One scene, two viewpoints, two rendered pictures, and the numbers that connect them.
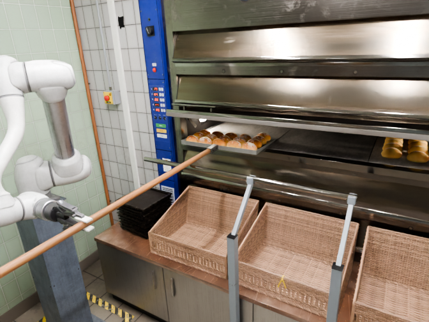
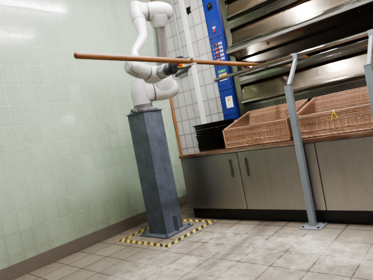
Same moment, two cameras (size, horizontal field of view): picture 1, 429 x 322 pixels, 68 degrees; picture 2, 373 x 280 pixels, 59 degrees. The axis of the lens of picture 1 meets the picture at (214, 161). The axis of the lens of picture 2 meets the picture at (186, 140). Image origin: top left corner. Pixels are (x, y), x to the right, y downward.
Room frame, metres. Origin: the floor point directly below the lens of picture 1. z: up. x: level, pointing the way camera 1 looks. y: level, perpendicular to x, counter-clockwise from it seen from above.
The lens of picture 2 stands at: (-0.99, 0.26, 0.77)
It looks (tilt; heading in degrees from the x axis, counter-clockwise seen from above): 1 degrees down; 10
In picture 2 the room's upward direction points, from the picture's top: 11 degrees counter-clockwise
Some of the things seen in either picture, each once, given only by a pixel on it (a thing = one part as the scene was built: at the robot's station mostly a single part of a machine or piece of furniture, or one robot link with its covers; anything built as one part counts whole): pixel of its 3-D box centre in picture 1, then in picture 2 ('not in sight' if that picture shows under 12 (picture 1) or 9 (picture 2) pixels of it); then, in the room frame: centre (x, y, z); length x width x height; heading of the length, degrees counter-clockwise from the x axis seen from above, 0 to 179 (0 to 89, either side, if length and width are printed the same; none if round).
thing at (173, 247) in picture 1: (205, 226); (266, 123); (1.76, 0.08, 0.72); 0.56 x 0.49 x 0.28; 59
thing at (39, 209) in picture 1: (48, 209); (164, 71); (1.19, 0.71, 1.20); 0.09 x 0.06 x 0.09; 149
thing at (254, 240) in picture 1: (295, 252); (343, 110); (1.45, -0.42, 0.72); 0.56 x 0.49 x 0.28; 58
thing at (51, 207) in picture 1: (59, 213); (172, 68); (1.15, 0.64, 1.20); 0.09 x 0.07 x 0.08; 59
